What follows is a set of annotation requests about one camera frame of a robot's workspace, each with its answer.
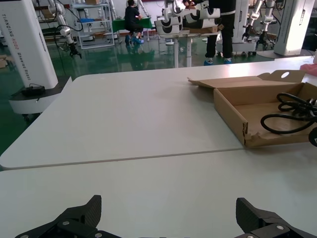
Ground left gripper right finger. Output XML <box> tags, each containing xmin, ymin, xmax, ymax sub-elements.
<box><xmin>232</xmin><ymin>197</ymin><xmax>317</xmax><ymax>238</ymax></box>

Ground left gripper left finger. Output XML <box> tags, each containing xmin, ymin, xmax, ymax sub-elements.
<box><xmin>14</xmin><ymin>195</ymin><xmax>109</xmax><ymax>238</ymax></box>

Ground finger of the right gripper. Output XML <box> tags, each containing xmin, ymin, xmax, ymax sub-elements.
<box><xmin>308</xmin><ymin>127</ymin><xmax>317</xmax><ymax>147</ymax></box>

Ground black power cord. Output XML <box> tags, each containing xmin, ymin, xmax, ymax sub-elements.
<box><xmin>261</xmin><ymin>92</ymin><xmax>317</xmax><ymax>136</ymax></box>

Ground white robot arm black gripper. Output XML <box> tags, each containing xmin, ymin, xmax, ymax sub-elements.
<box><xmin>47</xmin><ymin>0</ymin><xmax>83</xmax><ymax>60</ymax></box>

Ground cardboard box with torn corner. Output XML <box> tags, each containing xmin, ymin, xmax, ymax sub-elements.
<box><xmin>187</xmin><ymin>70</ymin><xmax>317</xmax><ymax>148</ymax></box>

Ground black power adapter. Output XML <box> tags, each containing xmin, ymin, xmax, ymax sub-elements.
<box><xmin>21</xmin><ymin>83</ymin><xmax>46</xmax><ymax>98</ymax></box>

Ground flat cardboard box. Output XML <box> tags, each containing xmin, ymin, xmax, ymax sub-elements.
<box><xmin>189</xmin><ymin>26</ymin><xmax>220</xmax><ymax>34</ymax></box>

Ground white robot pillar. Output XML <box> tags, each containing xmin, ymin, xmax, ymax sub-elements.
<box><xmin>273</xmin><ymin>0</ymin><xmax>313</xmax><ymax>59</ymax></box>

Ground standing person in black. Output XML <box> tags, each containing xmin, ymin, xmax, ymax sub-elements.
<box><xmin>203</xmin><ymin>0</ymin><xmax>236</xmax><ymax>66</ymax></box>

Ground white height adjustable table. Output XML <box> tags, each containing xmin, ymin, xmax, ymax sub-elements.
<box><xmin>155</xmin><ymin>31</ymin><xmax>221</xmax><ymax>69</ymax></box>

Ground white wheeled robot column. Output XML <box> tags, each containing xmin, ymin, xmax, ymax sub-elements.
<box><xmin>0</xmin><ymin>0</ymin><xmax>73</xmax><ymax>122</ymax></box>

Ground white and black shell covers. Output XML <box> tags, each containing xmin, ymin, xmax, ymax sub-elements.
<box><xmin>155</xmin><ymin>7</ymin><xmax>221</xmax><ymax>35</ymax></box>

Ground metal storage shelf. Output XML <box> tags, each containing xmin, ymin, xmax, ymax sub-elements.
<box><xmin>73</xmin><ymin>0</ymin><xmax>116</xmax><ymax>50</ymax></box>

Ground green table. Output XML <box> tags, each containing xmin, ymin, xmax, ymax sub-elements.
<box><xmin>112</xmin><ymin>16</ymin><xmax>156</xmax><ymax>43</ymax></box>

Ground seated person in black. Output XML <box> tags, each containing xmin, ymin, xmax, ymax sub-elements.
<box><xmin>123</xmin><ymin>0</ymin><xmax>145</xmax><ymax>47</ymax></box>

